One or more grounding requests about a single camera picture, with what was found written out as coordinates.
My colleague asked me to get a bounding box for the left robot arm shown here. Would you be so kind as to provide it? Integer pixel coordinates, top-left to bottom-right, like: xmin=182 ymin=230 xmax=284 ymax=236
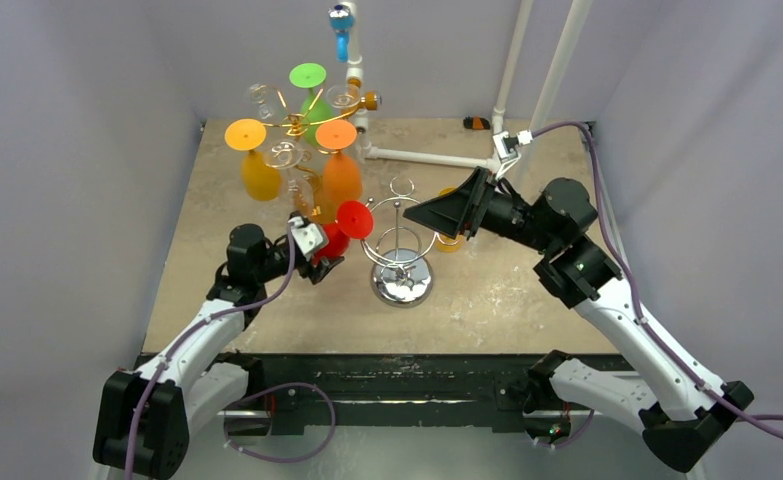
xmin=92 ymin=213 xmax=342 ymax=479

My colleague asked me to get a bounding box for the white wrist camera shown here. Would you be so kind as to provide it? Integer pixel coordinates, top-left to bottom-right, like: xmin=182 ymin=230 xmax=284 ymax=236
xmin=287 ymin=211 xmax=329 ymax=260
xmin=492 ymin=130 xmax=534 ymax=180

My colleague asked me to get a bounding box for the red plastic goblet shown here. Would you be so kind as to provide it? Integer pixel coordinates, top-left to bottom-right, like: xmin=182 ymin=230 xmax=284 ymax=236
xmin=312 ymin=200 xmax=374 ymax=265

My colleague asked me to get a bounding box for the small clear glass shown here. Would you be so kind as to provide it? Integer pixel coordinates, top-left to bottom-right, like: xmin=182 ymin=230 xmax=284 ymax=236
xmin=245 ymin=84 xmax=289 ymax=125

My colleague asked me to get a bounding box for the green plastic goblet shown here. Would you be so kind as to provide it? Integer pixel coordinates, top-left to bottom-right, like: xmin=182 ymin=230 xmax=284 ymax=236
xmin=289 ymin=62 xmax=334 ymax=147

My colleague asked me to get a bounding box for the yellow plastic goblet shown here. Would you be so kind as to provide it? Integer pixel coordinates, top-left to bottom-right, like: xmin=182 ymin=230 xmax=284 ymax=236
xmin=434 ymin=187 xmax=466 ymax=254

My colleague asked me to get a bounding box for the gold wire wine glass rack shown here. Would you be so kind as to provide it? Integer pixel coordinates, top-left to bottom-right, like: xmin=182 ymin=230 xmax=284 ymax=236
xmin=263 ymin=87 xmax=337 ymax=224

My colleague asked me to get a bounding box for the chrome spiral glass rack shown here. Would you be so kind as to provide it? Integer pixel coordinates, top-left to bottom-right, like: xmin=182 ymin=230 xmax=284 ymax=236
xmin=360 ymin=177 xmax=438 ymax=308

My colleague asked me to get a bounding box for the clear wine glass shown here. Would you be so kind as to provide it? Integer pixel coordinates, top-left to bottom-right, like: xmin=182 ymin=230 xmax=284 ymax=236
xmin=264 ymin=138 xmax=315 ymax=217
xmin=325 ymin=83 xmax=363 ymax=113

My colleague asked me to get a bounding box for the yellow-orange plastic goblet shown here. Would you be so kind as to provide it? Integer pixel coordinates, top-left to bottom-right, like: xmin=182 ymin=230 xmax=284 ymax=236
xmin=224 ymin=119 xmax=281 ymax=202

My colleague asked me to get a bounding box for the orange plastic goblet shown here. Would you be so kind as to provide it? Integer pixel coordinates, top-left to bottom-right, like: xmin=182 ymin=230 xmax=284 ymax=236
xmin=315 ymin=119 xmax=363 ymax=207

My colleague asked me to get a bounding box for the white PVC pipe frame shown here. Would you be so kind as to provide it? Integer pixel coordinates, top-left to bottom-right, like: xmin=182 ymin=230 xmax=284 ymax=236
xmin=340 ymin=1 xmax=533 ymax=168

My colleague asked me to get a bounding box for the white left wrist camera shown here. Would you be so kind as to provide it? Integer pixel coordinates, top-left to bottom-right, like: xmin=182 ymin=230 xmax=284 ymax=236
xmin=287 ymin=211 xmax=329 ymax=260

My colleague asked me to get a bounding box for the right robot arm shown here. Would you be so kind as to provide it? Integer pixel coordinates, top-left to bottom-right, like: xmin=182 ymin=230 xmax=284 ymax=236
xmin=403 ymin=168 xmax=754 ymax=473

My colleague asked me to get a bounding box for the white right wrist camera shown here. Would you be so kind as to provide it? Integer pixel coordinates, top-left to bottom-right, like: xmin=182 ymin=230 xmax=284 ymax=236
xmin=492 ymin=130 xmax=534 ymax=180

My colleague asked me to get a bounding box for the blue faucet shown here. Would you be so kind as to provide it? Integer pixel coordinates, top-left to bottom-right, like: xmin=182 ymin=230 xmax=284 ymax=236
xmin=327 ymin=3 xmax=356 ymax=63

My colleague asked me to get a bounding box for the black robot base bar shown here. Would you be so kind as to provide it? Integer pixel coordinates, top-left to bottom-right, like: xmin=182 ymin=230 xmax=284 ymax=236
xmin=202 ymin=352 xmax=598 ymax=439

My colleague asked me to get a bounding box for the yellow faucet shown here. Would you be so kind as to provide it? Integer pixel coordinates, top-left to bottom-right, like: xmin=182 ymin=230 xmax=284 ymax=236
xmin=347 ymin=77 xmax=383 ymax=111

